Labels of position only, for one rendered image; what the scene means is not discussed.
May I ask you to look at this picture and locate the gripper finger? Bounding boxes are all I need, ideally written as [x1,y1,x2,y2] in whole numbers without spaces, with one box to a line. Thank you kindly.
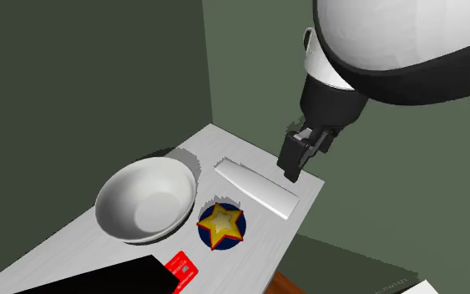
[318,128,342,155]
[276,126,328,184]

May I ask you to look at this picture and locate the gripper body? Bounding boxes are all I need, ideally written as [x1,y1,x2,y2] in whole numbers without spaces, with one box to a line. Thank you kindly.
[299,74,370,129]

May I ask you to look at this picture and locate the white flat tapered slab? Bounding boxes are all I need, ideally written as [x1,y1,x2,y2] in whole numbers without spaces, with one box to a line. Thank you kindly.
[213,157,301,221]

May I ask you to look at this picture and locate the blue disc with yellow star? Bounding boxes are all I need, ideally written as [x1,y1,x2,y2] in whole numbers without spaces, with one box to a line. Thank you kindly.
[195,202,247,251]

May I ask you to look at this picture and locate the white wooden table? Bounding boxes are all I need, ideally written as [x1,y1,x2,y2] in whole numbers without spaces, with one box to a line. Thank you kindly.
[0,123,326,294]

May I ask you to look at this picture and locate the white bowl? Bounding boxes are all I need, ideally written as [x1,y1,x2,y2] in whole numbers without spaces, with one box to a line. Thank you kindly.
[94,156,198,246]

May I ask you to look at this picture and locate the red card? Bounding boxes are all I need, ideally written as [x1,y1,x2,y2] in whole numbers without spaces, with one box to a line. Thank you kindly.
[164,251,200,294]

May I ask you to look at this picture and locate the black flat tablet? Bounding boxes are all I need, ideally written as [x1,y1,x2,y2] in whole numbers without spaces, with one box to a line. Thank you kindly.
[13,254,180,294]

